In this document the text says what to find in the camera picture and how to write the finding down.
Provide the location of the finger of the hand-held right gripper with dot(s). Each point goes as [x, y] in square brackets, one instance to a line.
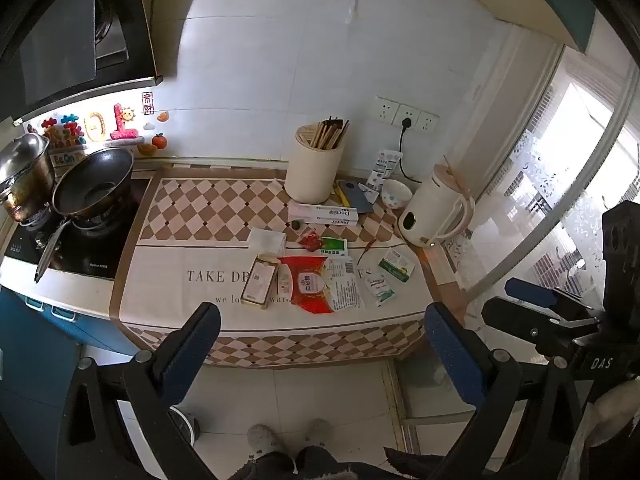
[530, 291]
[510, 315]

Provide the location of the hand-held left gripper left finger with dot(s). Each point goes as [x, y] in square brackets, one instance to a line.
[192, 350]

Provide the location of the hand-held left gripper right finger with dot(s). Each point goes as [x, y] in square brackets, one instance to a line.
[452, 355]

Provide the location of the white sachet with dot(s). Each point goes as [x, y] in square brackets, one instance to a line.
[379, 290]

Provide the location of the green white packet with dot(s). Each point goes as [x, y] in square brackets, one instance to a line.
[397, 265]

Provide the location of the clear printed plastic bag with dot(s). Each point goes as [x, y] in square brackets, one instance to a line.
[345, 285]

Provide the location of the red snack bag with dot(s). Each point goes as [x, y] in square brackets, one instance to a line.
[305, 285]

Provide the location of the dried red chili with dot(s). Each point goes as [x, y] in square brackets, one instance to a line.
[367, 248]

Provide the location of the red sachet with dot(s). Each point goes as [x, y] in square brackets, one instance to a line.
[310, 240]

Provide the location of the small green white box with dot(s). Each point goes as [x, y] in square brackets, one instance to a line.
[334, 246]

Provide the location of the person's right forearm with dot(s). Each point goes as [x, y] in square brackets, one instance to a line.
[607, 420]

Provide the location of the round metal bin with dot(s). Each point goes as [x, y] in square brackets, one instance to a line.
[181, 422]

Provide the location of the gold flat box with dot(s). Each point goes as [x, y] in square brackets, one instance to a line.
[259, 280]

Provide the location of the grey fuzzy slipper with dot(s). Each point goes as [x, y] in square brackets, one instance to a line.
[262, 439]
[317, 432]

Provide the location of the frosted window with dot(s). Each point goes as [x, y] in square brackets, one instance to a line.
[550, 160]

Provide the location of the cream electric kettle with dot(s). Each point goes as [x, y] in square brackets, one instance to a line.
[432, 210]

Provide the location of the white tissue pack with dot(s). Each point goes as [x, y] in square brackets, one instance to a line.
[266, 240]

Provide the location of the black gas stove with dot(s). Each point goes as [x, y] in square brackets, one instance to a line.
[100, 245]

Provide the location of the checkered table mat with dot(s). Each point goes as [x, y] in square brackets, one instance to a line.
[200, 210]

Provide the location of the blue cabinet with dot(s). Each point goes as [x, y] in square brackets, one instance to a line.
[35, 360]

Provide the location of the person's dark trousers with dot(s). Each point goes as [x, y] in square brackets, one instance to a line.
[310, 465]

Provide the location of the white patterned bowl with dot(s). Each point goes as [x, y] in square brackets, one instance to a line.
[396, 194]

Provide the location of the long white carton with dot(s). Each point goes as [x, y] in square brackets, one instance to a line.
[322, 213]

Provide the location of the white printed pouch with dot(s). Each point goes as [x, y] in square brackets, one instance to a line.
[385, 165]

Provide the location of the black wok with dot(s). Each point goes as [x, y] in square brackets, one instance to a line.
[92, 185]

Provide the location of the yellow tool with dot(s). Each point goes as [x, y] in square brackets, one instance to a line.
[341, 195]

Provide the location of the cream utensil holder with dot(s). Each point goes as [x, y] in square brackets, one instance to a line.
[312, 175]

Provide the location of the stainless steel pot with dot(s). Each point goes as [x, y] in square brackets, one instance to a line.
[27, 195]

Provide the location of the bundle of chopsticks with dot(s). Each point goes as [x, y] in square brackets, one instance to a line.
[327, 132]

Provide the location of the steel pot lid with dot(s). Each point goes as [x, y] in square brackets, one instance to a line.
[22, 152]

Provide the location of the black range hood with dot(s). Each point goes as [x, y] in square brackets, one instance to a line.
[75, 25]

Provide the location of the white wall socket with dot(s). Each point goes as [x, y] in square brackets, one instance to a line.
[428, 121]
[409, 112]
[386, 109]

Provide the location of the colourful wall stickers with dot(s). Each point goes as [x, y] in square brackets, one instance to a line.
[95, 127]

